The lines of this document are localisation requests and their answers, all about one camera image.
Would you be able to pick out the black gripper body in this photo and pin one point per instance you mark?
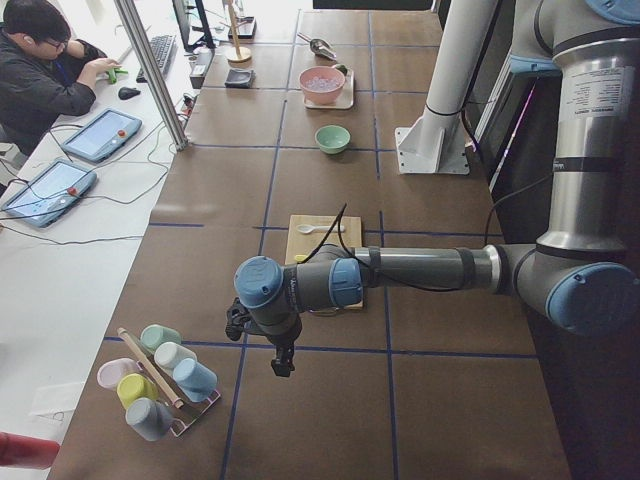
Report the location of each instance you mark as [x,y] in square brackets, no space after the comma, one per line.
[284,348]

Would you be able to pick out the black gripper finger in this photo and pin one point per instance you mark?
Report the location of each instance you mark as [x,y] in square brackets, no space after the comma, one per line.
[290,351]
[281,363]

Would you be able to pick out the white plastic spoon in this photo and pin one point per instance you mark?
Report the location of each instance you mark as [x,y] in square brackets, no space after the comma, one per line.
[310,228]

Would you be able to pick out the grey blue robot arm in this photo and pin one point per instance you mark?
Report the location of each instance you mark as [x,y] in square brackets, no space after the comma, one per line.
[572,273]

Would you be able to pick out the mint green bowl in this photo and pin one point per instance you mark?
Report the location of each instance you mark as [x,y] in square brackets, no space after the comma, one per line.
[332,139]

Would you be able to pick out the pink bowl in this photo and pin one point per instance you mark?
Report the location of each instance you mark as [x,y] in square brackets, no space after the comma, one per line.
[323,71]

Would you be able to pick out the clear ice cubes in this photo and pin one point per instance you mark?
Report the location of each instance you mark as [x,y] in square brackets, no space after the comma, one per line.
[320,84]

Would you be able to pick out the metal ice scoop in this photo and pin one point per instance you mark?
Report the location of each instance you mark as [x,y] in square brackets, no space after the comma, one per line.
[319,47]

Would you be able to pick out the blue cup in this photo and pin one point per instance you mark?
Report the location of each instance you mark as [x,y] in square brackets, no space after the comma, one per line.
[196,380]

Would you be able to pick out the white cup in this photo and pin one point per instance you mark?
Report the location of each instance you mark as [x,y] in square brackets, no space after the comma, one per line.
[169,354]

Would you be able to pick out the green cup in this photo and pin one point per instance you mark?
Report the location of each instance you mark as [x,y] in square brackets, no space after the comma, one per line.
[154,335]

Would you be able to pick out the bamboo cutting board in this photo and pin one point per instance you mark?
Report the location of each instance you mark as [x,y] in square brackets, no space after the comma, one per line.
[325,235]

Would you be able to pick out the yellow cup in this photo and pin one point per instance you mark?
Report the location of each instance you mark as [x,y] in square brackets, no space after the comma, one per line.
[135,386]

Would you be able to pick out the grey cup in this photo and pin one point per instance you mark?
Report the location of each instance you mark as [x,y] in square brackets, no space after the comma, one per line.
[149,418]

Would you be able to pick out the pink cup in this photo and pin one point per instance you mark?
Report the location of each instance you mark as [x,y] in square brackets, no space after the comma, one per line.
[111,372]

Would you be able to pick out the lower blue teach pendant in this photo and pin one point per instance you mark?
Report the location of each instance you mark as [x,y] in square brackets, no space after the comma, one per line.
[49,195]

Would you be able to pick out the blue teach pendant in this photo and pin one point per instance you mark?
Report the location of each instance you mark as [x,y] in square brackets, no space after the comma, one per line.
[102,136]
[49,195]

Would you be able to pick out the upper blue teach pendant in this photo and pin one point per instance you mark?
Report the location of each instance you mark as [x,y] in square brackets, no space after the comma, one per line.
[102,136]

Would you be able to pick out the dark grey square dish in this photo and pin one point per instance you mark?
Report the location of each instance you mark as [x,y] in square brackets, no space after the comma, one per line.
[239,78]

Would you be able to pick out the cream serving tray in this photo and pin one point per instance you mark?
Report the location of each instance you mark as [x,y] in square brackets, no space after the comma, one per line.
[343,102]

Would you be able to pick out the black computer mouse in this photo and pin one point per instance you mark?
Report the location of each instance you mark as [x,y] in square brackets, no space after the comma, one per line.
[125,93]

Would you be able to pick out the red cylinder object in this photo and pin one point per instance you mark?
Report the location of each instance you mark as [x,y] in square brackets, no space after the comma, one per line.
[27,452]

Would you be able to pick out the wooden paper towel stand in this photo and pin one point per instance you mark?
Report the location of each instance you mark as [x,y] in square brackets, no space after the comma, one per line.
[238,53]

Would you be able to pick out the green lime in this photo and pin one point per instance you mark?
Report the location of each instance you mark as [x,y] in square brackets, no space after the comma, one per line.
[342,68]

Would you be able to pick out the black keyboard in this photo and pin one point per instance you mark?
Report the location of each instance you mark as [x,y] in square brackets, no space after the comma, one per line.
[163,48]

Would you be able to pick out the black monitor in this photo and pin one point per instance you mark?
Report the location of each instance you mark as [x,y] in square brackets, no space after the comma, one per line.
[193,25]

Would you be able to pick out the person in black jacket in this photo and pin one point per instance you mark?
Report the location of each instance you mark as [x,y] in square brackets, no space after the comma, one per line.
[45,73]

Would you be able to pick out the wire cup rack wooden handle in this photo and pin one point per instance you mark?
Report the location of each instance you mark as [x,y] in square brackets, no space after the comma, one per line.
[185,412]

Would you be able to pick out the aluminium frame post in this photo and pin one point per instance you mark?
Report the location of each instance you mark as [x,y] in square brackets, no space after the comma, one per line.
[140,44]

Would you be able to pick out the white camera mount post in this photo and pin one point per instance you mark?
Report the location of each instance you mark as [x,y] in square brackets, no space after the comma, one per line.
[434,144]

